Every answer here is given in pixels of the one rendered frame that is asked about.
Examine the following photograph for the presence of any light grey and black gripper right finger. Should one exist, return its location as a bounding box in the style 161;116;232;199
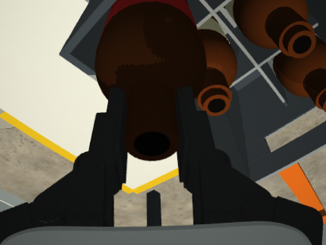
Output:
176;87;323;245

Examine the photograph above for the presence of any dark grey divided crate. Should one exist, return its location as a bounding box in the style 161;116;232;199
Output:
59;0;326;183

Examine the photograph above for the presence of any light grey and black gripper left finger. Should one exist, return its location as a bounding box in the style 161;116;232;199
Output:
0;87;128;244

